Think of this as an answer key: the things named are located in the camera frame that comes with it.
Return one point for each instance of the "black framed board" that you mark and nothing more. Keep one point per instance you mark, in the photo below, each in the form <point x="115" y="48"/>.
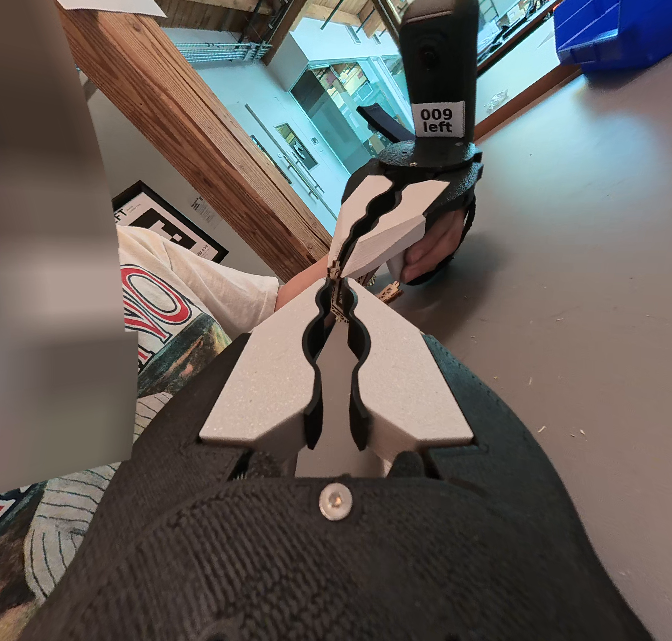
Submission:
<point x="173" y="231"/>

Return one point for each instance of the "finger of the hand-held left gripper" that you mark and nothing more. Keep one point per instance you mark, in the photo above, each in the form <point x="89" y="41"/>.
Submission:
<point x="362" y="194"/>
<point x="404" y="215"/>

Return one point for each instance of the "person's left hand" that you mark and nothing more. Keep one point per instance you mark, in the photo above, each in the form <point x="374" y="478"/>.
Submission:
<point x="433" y="242"/>

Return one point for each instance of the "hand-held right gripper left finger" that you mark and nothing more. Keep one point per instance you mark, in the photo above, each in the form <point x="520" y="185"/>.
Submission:
<point x="257" y="389"/>

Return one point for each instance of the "blue storage bin white label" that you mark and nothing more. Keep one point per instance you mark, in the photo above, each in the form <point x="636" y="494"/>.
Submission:
<point x="619" y="47"/>

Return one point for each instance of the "black chair back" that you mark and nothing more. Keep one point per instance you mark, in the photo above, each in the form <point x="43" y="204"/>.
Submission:
<point x="386" y="124"/>

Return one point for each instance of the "glass door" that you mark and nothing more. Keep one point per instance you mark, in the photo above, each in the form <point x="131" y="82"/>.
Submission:
<point x="273" y="152"/>

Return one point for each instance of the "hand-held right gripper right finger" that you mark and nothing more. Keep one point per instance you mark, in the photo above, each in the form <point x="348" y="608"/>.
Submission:
<point x="414" y="389"/>

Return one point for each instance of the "wooden post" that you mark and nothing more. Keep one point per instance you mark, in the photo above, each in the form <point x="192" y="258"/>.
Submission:
<point x="183" y="126"/>

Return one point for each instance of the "small wooden tower midsection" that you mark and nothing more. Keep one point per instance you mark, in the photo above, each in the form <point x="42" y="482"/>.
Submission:
<point x="336" y="305"/>

